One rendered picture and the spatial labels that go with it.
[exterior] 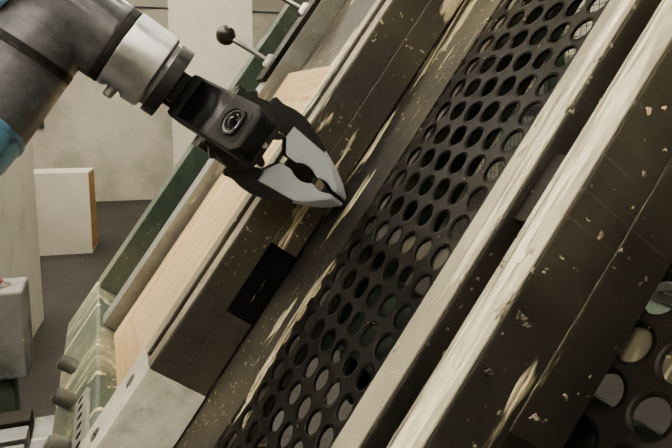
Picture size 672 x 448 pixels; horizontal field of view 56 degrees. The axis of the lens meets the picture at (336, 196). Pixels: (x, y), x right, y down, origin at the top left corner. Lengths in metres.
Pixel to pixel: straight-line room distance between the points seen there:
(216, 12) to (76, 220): 2.34
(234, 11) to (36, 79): 4.15
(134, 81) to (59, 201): 5.37
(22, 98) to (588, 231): 0.44
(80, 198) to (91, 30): 5.35
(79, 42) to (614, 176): 0.43
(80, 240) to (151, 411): 5.29
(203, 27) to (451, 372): 4.44
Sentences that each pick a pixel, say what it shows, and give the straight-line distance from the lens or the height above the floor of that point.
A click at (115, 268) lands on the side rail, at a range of 1.44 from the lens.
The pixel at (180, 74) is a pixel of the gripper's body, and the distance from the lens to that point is 0.58.
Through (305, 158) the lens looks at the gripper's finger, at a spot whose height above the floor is 1.24.
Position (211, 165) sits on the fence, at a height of 1.18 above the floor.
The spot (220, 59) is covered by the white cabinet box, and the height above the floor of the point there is 1.62.
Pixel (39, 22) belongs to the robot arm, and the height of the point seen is 1.36.
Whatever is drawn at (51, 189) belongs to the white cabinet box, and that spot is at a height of 0.58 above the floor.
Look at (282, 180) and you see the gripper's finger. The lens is 0.60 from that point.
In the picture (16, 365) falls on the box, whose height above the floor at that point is 0.78.
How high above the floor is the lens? 1.29
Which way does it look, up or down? 8 degrees down
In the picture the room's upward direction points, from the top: straight up
